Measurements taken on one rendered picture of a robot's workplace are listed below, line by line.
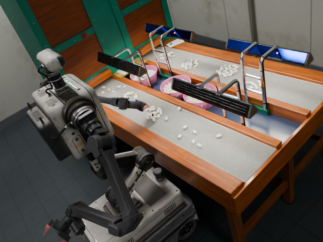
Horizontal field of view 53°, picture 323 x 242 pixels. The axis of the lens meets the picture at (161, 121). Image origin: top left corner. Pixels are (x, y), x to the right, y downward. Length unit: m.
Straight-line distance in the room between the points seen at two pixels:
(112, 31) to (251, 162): 1.84
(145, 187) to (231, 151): 0.69
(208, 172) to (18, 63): 3.41
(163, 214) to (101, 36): 1.69
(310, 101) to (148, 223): 1.34
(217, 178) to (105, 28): 1.83
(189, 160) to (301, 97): 0.90
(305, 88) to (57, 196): 2.41
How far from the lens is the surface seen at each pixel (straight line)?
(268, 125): 2.26
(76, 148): 1.68
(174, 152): 2.06
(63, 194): 3.36
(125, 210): 1.40
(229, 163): 1.95
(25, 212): 3.47
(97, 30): 3.04
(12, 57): 4.70
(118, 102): 2.27
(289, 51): 2.17
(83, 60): 3.03
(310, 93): 2.41
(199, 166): 1.94
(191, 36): 2.68
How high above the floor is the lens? 2.17
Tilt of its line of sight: 37 degrees down
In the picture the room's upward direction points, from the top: 19 degrees counter-clockwise
